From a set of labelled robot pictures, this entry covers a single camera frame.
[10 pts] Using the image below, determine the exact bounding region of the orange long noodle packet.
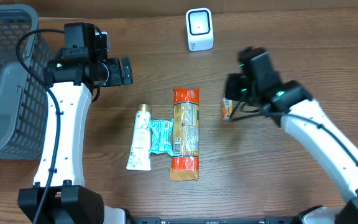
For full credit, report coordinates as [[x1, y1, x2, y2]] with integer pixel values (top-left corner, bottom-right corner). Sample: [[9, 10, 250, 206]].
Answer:
[[170, 88, 200, 181]]

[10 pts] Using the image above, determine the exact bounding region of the small orange sachet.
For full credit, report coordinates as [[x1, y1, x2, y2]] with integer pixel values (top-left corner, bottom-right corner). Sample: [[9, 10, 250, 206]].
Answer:
[[221, 97, 234, 120]]

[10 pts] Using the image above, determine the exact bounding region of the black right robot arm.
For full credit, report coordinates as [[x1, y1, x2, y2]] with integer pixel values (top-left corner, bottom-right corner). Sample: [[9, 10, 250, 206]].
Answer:
[[225, 73, 358, 223]]

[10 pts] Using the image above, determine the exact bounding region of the white tube with gold cap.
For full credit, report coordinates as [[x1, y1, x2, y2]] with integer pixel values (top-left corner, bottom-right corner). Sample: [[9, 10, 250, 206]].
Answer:
[[126, 104, 151, 171]]

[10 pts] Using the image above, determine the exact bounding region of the grey plastic shopping basket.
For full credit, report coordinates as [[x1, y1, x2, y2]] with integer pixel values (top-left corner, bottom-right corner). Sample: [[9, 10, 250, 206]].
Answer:
[[0, 4, 48, 159]]

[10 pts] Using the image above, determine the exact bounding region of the brown cardboard backdrop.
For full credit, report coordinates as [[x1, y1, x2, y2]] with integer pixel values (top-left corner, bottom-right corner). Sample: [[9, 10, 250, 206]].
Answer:
[[0, 0, 358, 19]]

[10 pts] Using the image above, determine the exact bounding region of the white barcode scanner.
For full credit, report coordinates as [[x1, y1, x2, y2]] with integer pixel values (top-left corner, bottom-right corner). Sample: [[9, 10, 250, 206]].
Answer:
[[185, 7, 214, 52]]

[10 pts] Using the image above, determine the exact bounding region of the teal snack packet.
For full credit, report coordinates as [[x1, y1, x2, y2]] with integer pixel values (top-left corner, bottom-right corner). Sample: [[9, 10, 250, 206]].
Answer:
[[150, 119, 173, 156]]

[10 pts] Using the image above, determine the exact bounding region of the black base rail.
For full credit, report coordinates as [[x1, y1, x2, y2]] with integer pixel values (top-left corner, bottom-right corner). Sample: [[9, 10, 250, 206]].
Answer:
[[126, 217, 301, 224]]

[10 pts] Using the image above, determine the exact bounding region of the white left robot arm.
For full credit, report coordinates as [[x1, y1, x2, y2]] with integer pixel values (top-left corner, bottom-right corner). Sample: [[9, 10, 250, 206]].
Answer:
[[18, 58, 133, 223]]

